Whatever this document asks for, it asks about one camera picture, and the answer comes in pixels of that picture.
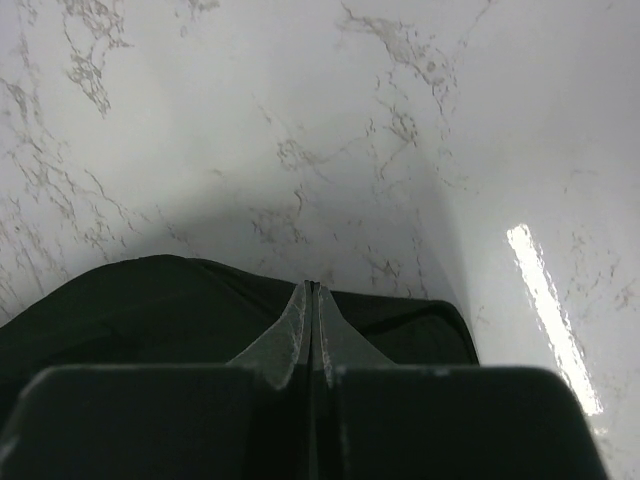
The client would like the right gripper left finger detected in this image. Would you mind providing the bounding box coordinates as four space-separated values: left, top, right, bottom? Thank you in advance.
1 283 313 479

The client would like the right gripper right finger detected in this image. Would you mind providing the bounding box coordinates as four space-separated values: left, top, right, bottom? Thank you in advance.
310 284 607 479

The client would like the black t shirt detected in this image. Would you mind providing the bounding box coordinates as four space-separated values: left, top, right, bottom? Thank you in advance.
1 255 478 412

